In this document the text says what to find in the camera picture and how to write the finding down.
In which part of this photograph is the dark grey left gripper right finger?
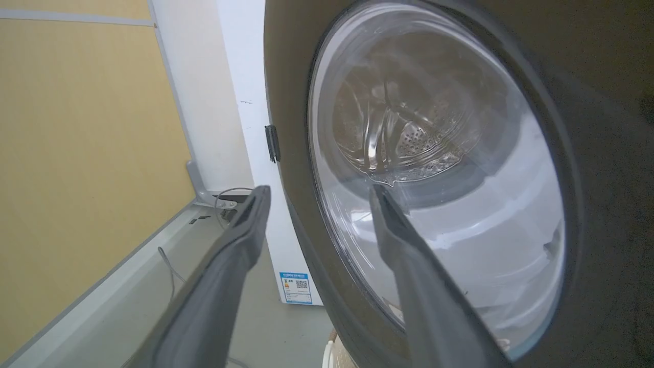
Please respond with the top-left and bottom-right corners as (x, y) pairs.
(369, 184), (511, 368)

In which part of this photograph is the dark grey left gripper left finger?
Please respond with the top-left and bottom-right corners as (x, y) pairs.
(124, 186), (271, 368)

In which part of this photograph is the dark grey washing machine door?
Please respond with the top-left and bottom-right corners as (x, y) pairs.
(264, 0), (654, 368)

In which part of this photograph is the white washing machine body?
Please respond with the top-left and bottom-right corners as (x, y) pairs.
(215, 0), (323, 306)

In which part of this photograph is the black door latch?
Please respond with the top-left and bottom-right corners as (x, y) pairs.
(265, 125), (281, 164)

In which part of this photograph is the blue energy label sticker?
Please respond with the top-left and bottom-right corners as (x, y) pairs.
(279, 271), (313, 305)

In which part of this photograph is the white laundry basket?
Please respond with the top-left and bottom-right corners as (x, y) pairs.
(322, 329), (358, 368)

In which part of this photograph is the thin grey cable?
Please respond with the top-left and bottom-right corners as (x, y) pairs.
(157, 247), (187, 302)

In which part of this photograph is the grey metal corner bracket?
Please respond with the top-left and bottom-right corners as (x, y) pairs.
(186, 160), (239, 209)

